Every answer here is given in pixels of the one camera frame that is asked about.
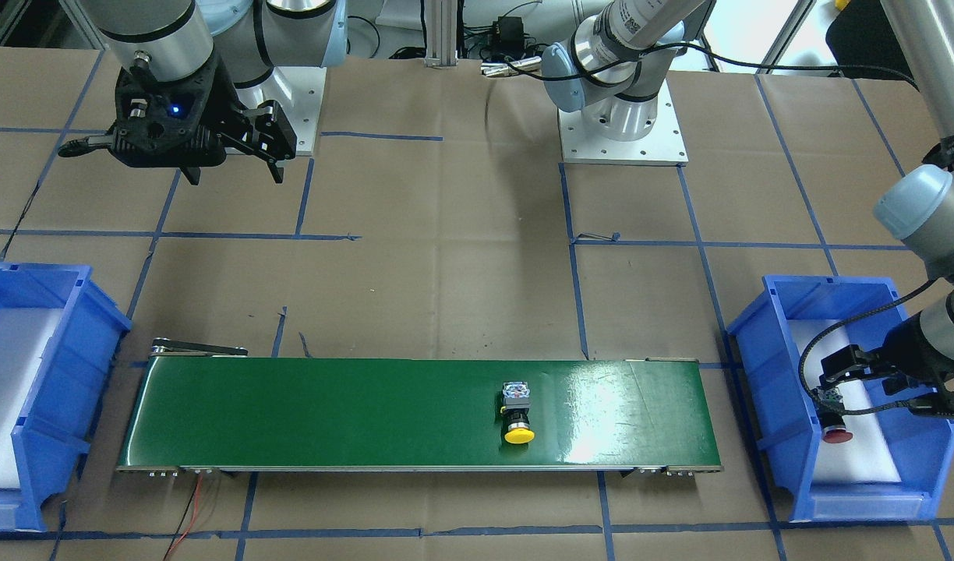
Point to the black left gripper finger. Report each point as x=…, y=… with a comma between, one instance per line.
x=874, y=409
x=852, y=363

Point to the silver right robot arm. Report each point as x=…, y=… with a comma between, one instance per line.
x=163, y=41

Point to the yellow push button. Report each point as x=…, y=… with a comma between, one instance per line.
x=515, y=406

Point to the green conveyor belt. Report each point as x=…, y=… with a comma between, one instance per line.
x=236, y=413

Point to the white foam pad bin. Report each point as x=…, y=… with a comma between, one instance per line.
x=24, y=335
x=866, y=458

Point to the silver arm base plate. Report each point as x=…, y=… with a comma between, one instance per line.
x=616, y=131
x=300, y=91

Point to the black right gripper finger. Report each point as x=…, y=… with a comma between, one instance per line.
x=191, y=172
x=270, y=137

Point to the blue plastic bin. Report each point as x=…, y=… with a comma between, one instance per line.
x=51, y=434
x=922, y=448

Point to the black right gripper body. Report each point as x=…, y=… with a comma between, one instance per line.
x=221, y=102

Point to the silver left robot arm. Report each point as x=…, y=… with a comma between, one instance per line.
x=916, y=39

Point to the red push button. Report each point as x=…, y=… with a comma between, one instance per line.
x=834, y=429

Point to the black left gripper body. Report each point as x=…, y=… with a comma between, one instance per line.
x=910, y=348

